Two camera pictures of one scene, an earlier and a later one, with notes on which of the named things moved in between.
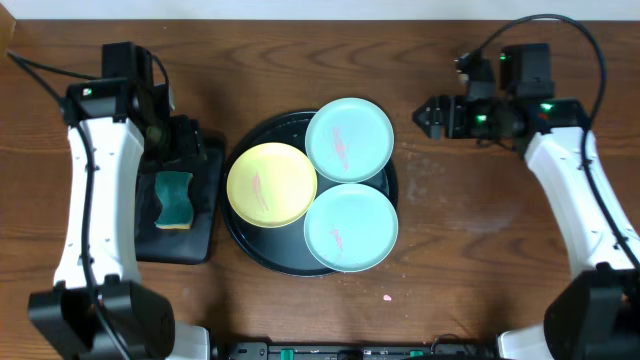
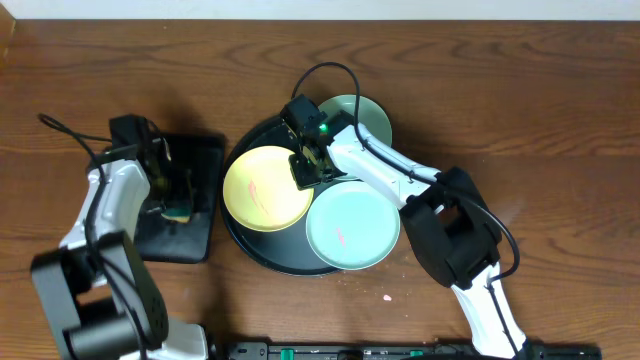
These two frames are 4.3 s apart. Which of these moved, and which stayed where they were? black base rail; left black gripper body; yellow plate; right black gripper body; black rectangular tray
Moved: left black gripper body; right black gripper body
Stayed: black rectangular tray; yellow plate; black base rail
